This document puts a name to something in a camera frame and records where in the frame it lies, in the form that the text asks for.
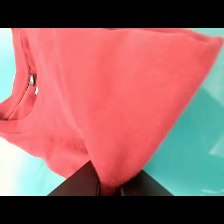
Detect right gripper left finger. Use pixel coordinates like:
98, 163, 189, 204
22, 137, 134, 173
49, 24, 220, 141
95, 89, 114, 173
47, 160, 101, 197

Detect red T-shirt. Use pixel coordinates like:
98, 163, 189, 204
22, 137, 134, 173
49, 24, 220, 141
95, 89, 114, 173
0, 28, 224, 197

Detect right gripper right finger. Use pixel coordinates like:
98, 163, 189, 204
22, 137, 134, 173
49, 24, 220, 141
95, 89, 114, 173
120, 169, 175, 197

